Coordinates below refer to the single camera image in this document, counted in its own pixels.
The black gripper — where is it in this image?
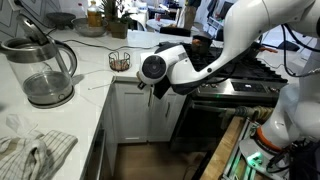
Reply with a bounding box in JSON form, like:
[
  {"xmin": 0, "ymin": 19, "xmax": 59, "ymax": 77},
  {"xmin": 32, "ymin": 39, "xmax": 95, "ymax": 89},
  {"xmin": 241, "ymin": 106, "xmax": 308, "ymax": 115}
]
[{"xmin": 151, "ymin": 75, "xmax": 173, "ymax": 101}]

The narrow white cabinet door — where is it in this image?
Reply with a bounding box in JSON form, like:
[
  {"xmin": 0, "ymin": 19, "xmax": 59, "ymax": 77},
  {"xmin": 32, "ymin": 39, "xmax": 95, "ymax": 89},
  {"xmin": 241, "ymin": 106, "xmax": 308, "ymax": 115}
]
[{"xmin": 147, "ymin": 88, "xmax": 190, "ymax": 143}]

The wide white cabinet door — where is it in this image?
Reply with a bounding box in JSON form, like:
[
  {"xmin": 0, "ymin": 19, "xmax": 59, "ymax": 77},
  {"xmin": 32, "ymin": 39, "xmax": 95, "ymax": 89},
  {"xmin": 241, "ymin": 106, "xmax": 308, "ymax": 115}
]
[{"xmin": 114, "ymin": 82, "xmax": 157, "ymax": 144}]

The black chair back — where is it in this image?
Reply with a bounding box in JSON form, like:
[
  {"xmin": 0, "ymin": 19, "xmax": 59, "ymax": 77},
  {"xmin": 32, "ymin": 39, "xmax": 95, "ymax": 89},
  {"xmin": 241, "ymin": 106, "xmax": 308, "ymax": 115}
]
[{"xmin": 159, "ymin": 26, "xmax": 192, "ymax": 38}]

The white round table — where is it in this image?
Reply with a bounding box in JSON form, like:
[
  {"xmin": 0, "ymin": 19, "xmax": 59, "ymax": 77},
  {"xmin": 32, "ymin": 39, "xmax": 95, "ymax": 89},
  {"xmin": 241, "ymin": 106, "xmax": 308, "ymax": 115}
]
[{"xmin": 145, "ymin": 18, "xmax": 178, "ymax": 33}]

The potted green plant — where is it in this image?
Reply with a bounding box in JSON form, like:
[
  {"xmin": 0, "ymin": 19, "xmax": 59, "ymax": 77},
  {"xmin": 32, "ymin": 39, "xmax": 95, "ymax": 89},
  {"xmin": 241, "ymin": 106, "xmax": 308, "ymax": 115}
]
[{"xmin": 99, "ymin": 0, "xmax": 134, "ymax": 40}]

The stainless gas stove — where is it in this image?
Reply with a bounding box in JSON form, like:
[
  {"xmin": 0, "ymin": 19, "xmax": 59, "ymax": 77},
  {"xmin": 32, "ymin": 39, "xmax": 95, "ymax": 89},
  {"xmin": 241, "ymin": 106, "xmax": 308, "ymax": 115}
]
[{"xmin": 169, "ymin": 41, "xmax": 298, "ymax": 153}]

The wooden robot table top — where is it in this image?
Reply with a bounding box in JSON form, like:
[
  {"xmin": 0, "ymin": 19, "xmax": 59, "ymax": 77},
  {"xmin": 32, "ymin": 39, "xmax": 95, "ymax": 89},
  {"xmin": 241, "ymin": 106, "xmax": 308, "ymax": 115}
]
[{"xmin": 199, "ymin": 115, "xmax": 247, "ymax": 180}]

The stainless dishwasher front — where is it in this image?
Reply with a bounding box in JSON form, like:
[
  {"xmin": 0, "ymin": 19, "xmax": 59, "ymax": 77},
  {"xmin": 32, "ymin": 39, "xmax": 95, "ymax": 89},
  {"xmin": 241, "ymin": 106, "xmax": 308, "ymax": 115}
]
[{"xmin": 81, "ymin": 123, "xmax": 108, "ymax": 180}]

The cooking oil bottle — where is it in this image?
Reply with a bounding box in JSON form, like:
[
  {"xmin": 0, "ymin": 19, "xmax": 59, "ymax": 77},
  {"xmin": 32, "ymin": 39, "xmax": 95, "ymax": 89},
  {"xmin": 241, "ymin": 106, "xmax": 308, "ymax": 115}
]
[{"xmin": 86, "ymin": 0, "xmax": 103, "ymax": 28}]

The clear plastic bottle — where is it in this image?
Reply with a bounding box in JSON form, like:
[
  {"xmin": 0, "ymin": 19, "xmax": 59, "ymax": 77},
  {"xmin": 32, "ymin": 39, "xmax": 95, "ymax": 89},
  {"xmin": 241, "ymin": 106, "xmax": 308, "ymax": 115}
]
[{"xmin": 74, "ymin": 2, "xmax": 87, "ymax": 19}]

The glass electric kettle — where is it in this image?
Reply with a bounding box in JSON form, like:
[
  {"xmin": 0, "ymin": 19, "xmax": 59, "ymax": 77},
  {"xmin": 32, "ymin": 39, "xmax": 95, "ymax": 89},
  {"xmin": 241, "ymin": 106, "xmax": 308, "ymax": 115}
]
[{"xmin": 0, "ymin": 13, "xmax": 78, "ymax": 110}]

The dark stone bowl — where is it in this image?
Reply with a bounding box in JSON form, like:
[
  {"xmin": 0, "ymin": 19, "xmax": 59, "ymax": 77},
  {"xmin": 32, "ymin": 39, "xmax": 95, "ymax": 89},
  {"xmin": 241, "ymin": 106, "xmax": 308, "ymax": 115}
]
[{"xmin": 45, "ymin": 11, "xmax": 77, "ymax": 30}]

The checked dish towel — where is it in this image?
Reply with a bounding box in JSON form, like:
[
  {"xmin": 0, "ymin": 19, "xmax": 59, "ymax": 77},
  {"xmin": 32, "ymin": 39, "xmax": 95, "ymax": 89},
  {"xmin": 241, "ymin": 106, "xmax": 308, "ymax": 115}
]
[{"xmin": 0, "ymin": 129, "xmax": 79, "ymax": 180}]

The metal cabinet door handle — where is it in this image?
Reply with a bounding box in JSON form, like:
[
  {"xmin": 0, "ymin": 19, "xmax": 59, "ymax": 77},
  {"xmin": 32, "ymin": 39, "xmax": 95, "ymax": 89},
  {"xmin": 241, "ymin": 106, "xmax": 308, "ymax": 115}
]
[{"xmin": 164, "ymin": 101, "xmax": 171, "ymax": 122}]

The thin black power cable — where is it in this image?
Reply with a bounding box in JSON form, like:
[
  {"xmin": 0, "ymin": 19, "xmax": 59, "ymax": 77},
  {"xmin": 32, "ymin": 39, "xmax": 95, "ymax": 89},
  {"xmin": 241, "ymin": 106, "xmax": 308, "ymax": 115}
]
[{"xmin": 44, "ymin": 28, "xmax": 158, "ymax": 52}]

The wire coaster holder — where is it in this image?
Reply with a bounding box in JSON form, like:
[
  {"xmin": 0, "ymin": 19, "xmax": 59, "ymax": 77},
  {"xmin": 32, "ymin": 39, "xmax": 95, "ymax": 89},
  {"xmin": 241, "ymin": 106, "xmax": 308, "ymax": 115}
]
[{"xmin": 107, "ymin": 50, "xmax": 132, "ymax": 72}]

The small dark pot orange handle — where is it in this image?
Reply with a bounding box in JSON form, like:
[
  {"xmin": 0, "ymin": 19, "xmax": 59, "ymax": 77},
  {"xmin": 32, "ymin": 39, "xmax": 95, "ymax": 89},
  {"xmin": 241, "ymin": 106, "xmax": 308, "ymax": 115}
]
[{"xmin": 190, "ymin": 34, "xmax": 214, "ymax": 56}]

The thin white wire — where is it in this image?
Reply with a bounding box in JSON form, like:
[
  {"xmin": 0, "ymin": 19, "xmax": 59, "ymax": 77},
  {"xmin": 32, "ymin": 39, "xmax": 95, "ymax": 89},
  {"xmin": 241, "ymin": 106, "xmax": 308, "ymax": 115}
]
[{"xmin": 87, "ymin": 75, "xmax": 117, "ymax": 91}]

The yellowish towel on oven handle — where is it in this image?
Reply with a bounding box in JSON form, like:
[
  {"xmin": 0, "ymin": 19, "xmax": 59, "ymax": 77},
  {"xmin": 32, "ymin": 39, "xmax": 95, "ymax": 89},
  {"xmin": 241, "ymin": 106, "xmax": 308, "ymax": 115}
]
[{"xmin": 219, "ymin": 104, "xmax": 278, "ymax": 129}]

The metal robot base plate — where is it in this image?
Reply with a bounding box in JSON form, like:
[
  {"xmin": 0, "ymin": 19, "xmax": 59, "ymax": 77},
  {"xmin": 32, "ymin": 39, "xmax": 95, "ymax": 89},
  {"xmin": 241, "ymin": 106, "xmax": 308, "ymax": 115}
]
[{"xmin": 238, "ymin": 137, "xmax": 292, "ymax": 180}]

